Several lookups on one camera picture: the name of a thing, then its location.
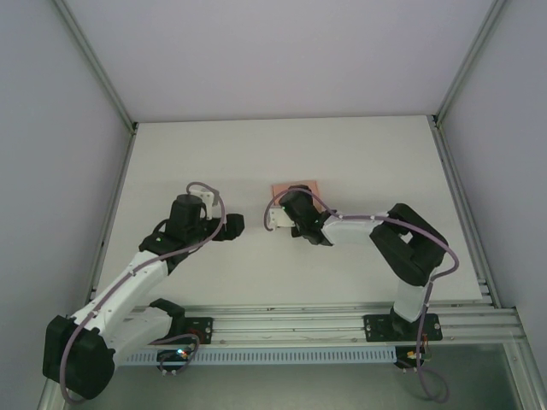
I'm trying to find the pink cardboard box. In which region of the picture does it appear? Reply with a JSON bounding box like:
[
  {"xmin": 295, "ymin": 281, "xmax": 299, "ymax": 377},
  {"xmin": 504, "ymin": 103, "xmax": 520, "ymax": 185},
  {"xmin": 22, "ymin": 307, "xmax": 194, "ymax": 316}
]
[{"xmin": 270, "ymin": 179, "xmax": 322, "ymax": 210}]

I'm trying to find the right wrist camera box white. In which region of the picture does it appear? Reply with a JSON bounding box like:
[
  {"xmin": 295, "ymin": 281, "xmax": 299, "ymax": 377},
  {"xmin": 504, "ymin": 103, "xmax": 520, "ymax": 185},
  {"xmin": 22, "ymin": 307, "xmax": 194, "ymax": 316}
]
[{"xmin": 264, "ymin": 207, "xmax": 294, "ymax": 234}]

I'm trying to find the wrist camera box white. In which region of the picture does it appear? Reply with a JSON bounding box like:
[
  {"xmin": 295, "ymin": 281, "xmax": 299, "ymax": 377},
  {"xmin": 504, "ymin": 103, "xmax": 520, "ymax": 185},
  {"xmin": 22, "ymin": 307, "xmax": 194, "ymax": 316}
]
[
  {"xmin": 194, "ymin": 190, "xmax": 215, "ymax": 221},
  {"xmin": 264, "ymin": 207, "xmax": 294, "ymax": 234}
]

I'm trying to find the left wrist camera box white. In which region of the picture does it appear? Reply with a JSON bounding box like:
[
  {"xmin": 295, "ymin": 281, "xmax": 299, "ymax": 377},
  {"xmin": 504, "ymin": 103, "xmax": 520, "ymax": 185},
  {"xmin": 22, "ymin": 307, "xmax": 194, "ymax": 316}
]
[{"xmin": 194, "ymin": 190, "xmax": 215, "ymax": 221}]

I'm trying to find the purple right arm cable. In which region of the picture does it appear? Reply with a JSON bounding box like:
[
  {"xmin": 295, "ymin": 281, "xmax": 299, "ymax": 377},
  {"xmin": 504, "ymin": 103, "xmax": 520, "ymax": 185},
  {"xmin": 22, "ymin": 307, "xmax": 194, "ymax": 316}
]
[{"xmin": 262, "ymin": 187, "xmax": 461, "ymax": 405}]

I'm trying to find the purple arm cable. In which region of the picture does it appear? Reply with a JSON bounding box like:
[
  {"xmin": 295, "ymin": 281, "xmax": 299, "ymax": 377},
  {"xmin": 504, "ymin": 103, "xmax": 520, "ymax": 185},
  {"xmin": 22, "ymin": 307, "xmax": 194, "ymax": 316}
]
[
  {"xmin": 262, "ymin": 187, "xmax": 461, "ymax": 405},
  {"xmin": 59, "ymin": 181, "xmax": 226, "ymax": 405}
]

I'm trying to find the aluminium table side rail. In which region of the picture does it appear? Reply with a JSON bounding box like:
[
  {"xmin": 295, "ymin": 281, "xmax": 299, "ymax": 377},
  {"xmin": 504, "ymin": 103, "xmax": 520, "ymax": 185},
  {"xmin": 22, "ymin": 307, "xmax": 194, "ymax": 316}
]
[
  {"xmin": 426, "ymin": 114, "xmax": 503, "ymax": 308},
  {"xmin": 84, "ymin": 123, "xmax": 138, "ymax": 313}
]

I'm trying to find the aluminium mounting rail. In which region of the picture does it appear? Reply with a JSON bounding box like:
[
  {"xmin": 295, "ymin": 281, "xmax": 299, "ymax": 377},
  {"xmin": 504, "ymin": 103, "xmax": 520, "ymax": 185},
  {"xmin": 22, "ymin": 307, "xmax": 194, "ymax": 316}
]
[{"xmin": 59, "ymin": 302, "xmax": 526, "ymax": 348}]

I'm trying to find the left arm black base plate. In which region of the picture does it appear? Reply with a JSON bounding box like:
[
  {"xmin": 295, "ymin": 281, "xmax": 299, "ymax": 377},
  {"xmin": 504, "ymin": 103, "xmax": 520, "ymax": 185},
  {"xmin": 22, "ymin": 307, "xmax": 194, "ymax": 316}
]
[{"xmin": 170, "ymin": 316, "xmax": 215, "ymax": 345}]

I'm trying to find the light blue slotted cable duct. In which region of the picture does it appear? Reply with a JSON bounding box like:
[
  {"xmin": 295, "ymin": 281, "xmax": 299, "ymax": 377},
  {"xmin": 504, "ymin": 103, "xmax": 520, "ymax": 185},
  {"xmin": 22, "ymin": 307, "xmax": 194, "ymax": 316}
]
[{"xmin": 114, "ymin": 345, "xmax": 397, "ymax": 367}]

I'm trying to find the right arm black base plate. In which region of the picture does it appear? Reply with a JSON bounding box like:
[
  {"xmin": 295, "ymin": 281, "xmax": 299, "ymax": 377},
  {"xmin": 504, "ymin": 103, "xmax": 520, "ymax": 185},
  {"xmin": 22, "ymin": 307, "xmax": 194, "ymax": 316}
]
[{"xmin": 362, "ymin": 313, "xmax": 442, "ymax": 343}]

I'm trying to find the aluminium frame post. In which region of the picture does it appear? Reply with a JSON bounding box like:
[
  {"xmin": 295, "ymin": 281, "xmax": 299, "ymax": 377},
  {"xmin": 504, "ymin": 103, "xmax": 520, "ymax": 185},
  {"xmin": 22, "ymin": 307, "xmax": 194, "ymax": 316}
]
[
  {"xmin": 430, "ymin": 0, "xmax": 509, "ymax": 129},
  {"xmin": 53, "ymin": 0, "xmax": 138, "ymax": 134}
]

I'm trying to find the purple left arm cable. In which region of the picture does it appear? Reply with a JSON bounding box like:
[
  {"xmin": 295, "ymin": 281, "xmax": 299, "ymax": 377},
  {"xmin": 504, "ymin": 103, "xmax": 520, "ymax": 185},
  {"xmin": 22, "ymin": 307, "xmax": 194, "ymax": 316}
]
[{"xmin": 59, "ymin": 181, "xmax": 226, "ymax": 405}]

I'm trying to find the aluminium lower frame bar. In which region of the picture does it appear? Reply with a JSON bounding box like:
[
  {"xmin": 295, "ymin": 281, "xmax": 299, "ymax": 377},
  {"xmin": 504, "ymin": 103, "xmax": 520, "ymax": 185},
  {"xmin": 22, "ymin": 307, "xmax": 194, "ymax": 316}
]
[
  {"xmin": 503, "ymin": 341, "xmax": 547, "ymax": 410},
  {"xmin": 36, "ymin": 379, "xmax": 65, "ymax": 410}
]

